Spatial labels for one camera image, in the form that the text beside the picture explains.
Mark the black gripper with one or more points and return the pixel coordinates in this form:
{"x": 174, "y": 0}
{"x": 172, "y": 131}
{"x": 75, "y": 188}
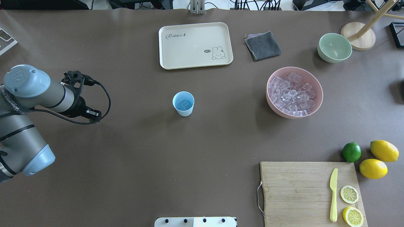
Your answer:
{"x": 79, "y": 108}

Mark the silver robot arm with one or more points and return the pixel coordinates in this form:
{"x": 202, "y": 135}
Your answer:
{"x": 23, "y": 150}

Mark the blue plastic cup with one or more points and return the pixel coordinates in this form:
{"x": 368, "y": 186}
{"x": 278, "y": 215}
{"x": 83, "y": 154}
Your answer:
{"x": 180, "y": 96}

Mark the clear ice cubes pile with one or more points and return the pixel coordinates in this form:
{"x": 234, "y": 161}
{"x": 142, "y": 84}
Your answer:
{"x": 291, "y": 95}

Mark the wooden cup tree stand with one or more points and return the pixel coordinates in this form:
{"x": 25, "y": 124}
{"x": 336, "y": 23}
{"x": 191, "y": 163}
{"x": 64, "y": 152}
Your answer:
{"x": 360, "y": 35}

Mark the cream rabbit tray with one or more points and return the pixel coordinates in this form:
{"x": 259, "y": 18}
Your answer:
{"x": 194, "y": 45}

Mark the grey folded cloth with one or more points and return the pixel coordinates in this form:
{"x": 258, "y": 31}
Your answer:
{"x": 262, "y": 46}

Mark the pink bowl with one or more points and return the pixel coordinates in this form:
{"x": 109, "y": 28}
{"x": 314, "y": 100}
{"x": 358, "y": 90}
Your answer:
{"x": 307, "y": 78}

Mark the wooden cutting board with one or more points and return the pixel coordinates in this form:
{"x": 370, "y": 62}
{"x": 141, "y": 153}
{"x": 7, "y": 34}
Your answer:
{"x": 297, "y": 193}

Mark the green bowl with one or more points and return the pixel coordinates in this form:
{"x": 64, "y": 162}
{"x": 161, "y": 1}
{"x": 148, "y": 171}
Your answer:
{"x": 334, "y": 48}

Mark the green lime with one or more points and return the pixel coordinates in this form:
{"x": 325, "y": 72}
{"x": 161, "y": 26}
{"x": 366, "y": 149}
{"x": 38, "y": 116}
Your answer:
{"x": 351, "y": 152}

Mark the yellow plastic knife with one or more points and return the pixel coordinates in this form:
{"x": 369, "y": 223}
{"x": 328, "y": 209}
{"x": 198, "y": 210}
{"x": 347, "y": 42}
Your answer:
{"x": 333, "y": 187}

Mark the lemon half far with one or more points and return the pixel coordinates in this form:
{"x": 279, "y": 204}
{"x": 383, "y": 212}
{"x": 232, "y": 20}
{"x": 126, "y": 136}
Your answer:
{"x": 349, "y": 194}

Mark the lemon half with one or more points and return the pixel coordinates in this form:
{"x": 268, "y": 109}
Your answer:
{"x": 353, "y": 217}
{"x": 349, "y": 194}

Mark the lemon half near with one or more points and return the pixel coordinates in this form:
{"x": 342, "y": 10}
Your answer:
{"x": 353, "y": 217}

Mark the whole yellow lemon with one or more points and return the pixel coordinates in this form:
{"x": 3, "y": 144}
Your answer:
{"x": 373, "y": 168}
{"x": 384, "y": 150}

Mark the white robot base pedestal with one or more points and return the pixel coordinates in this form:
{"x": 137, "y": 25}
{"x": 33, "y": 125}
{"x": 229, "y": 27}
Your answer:
{"x": 216, "y": 221}

